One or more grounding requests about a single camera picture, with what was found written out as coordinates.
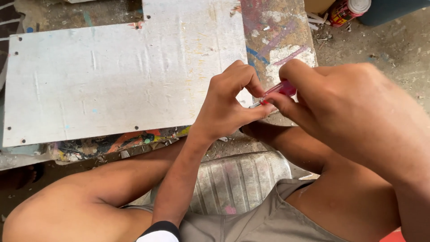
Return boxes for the khaki shorts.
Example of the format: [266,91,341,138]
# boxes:
[124,178,350,242]

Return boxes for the white painted board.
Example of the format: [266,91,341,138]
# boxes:
[3,0,254,148]

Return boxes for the person's right leg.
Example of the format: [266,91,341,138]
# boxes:
[240,121,402,242]

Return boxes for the red spray can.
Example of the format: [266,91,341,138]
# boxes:
[329,0,372,28]

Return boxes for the black and white sleeve cuff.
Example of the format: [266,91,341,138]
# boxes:
[136,221,182,242]

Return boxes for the white debris scraps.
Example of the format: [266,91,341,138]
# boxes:
[307,13,333,41]

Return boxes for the paint stained wooden workbench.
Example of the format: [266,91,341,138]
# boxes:
[0,0,318,171]

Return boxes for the dark blue container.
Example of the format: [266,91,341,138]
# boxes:
[358,0,430,27]

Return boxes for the grey ribbed plastic chair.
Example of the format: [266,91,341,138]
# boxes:
[149,151,293,216]

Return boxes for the dark striped mat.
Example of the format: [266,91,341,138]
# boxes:
[0,0,25,73]

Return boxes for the person's leg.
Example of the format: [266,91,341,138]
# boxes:
[240,121,402,242]
[2,138,189,242]

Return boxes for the brown cardboard box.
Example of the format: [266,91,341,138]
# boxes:
[304,0,336,14]

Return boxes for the group of dark screws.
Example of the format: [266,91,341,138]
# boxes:
[7,14,151,144]

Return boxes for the person's right hand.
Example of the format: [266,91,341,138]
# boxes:
[264,59,430,182]

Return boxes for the red plastic object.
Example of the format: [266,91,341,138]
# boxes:
[380,228,407,242]

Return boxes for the person's left hand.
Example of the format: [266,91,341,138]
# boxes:
[191,60,277,142]

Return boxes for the person's left leg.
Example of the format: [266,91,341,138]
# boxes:
[2,138,189,242]

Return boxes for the red handled screwdriver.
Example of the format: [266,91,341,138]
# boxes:
[249,80,298,109]

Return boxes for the person's left foot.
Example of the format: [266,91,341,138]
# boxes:
[0,164,44,189]

